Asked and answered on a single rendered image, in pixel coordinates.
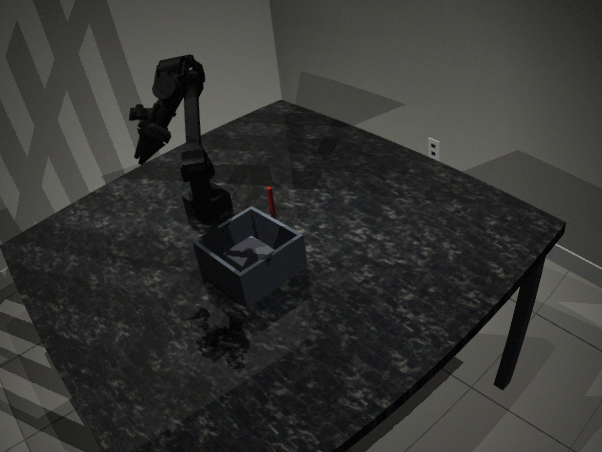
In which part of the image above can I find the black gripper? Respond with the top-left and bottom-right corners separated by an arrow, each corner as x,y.
134,100 -> 177,165

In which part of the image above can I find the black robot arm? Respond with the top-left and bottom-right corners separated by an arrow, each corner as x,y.
129,54 -> 216,203

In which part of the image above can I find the dark red peg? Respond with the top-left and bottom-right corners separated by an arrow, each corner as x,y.
266,186 -> 275,214

